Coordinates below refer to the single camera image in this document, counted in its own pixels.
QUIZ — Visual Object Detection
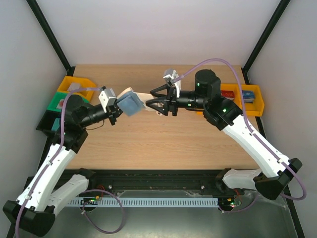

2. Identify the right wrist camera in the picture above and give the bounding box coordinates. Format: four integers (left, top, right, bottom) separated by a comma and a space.
163, 68, 181, 98

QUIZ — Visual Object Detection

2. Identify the yellow bin with red cards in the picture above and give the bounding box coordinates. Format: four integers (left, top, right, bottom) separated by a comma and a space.
220, 84, 241, 104

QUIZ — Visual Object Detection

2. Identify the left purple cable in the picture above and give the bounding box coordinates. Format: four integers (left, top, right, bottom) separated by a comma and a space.
14, 86, 125, 238

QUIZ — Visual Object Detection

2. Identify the white slotted cable duct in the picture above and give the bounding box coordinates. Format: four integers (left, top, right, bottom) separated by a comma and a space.
67, 197, 218, 208

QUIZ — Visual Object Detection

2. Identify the yellow bin far left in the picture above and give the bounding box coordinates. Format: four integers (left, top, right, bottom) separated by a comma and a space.
57, 76, 96, 93

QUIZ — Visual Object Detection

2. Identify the white card holder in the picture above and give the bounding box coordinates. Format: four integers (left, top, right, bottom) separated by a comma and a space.
116, 87, 162, 117

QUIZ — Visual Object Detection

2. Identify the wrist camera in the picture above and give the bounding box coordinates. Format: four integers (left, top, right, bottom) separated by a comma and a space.
98, 87, 116, 113
163, 68, 181, 98

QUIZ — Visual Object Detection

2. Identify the teal holder in black bin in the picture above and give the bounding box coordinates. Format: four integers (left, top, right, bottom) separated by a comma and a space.
51, 118, 60, 131

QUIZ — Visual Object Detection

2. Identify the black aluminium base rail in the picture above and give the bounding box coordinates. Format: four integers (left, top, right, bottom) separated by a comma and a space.
59, 169, 288, 196

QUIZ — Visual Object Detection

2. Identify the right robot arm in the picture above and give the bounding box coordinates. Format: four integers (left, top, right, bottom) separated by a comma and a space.
146, 69, 302, 200

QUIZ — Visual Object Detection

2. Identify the right black frame post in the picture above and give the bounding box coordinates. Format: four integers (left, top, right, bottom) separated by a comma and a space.
242, 0, 291, 75

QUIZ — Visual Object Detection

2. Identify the purple cable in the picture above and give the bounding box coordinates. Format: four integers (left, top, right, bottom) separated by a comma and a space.
14, 86, 125, 238
174, 58, 307, 214

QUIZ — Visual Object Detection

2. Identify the green bin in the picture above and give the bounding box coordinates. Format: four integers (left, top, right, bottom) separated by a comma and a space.
46, 92, 90, 113

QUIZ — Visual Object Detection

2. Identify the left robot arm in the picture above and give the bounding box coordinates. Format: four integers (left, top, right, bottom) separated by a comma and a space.
2, 94, 122, 237

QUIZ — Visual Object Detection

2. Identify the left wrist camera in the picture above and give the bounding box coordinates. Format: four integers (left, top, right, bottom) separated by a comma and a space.
98, 87, 116, 113

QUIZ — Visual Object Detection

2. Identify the black frame post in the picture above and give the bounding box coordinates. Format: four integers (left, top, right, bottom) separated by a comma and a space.
26, 0, 75, 76
242, 0, 291, 75

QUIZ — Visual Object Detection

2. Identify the blue card stack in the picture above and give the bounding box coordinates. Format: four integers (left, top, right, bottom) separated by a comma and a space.
242, 90, 255, 103

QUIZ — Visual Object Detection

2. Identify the grey holder in yellow bin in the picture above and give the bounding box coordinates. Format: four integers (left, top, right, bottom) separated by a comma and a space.
67, 82, 81, 92

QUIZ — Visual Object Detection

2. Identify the left black frame post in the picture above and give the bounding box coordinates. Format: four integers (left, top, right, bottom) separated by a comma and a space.
26, 0, 75, 76

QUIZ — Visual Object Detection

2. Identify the red card stack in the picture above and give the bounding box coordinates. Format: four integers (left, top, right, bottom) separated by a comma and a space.
221, 90, 235, 100

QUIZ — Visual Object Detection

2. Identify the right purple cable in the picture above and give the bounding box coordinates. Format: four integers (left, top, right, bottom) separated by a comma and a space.
174, 58, 307, 214

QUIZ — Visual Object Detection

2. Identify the holder with red card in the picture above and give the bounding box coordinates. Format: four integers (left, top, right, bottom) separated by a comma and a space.
56, 99, 64, 110

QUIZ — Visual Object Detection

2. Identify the yellow bin with blue cards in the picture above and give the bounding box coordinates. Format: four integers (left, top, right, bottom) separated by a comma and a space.
235, 84, 264, 117

